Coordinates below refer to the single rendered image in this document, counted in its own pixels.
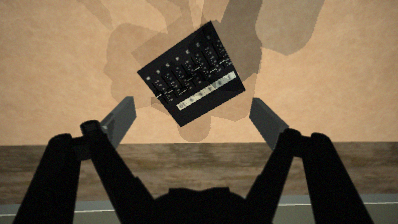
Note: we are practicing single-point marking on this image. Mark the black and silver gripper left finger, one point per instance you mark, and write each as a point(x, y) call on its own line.
point(51, 195)

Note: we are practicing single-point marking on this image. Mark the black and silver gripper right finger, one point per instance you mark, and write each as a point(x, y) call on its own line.
point(334, 198)

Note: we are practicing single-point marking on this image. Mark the black lighting desk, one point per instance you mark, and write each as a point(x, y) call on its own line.
point(193, 92)

